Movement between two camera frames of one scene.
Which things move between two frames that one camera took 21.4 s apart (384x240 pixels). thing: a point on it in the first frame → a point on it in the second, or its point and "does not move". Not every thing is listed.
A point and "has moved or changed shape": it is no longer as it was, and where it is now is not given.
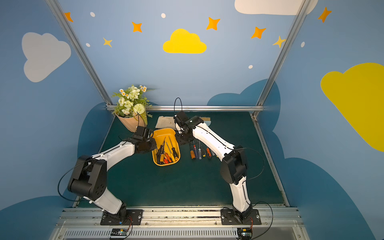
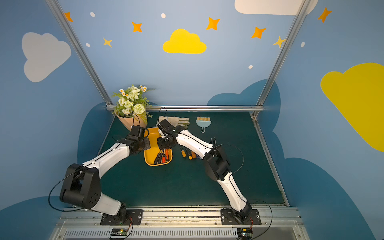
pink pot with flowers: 131,109 does not move
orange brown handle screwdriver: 192,154 does not move
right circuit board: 244,233 does not move
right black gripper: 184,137 → 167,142
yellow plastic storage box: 167,152 has moved or changed shape
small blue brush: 207,120 does not move
